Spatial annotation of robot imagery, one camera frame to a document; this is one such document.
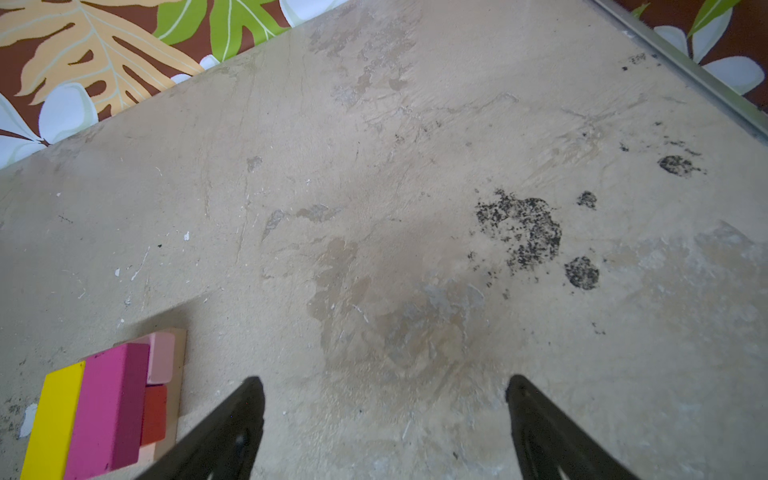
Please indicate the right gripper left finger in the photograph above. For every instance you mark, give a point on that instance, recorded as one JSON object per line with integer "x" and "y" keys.
{"x": 224, "y": 445}

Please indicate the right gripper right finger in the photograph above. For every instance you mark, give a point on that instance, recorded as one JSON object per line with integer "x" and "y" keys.
{"x": 549, "y": 444}

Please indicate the red wood block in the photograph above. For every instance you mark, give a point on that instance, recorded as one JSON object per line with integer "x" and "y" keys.
{"x": 154, "y": 415}

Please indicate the natural wood block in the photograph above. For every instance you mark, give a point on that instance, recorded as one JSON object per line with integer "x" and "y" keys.
{"x": 153, "y": 452}

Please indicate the pink wood block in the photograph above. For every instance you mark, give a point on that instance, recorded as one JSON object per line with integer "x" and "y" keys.
{"x": 161, "y": 356}

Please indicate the magenta wood block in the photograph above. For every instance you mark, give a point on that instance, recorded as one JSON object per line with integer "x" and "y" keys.
{"x": 108, "y": 421}

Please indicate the yellow long block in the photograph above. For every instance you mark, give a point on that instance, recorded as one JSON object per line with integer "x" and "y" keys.
{"x": 48, "y": 448}

